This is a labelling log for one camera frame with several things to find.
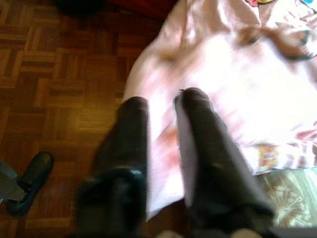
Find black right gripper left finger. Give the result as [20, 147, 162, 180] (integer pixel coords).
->
[76, 96, 152, 238]

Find bed with grey floral sheet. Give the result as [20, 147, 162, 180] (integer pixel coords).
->
[255, 167, 317, 228]

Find pink cartoon print blanket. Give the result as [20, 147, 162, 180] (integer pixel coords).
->
[122, 0, 317, 221]

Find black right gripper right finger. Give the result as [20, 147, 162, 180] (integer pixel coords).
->
[174, 87, 275, 238]

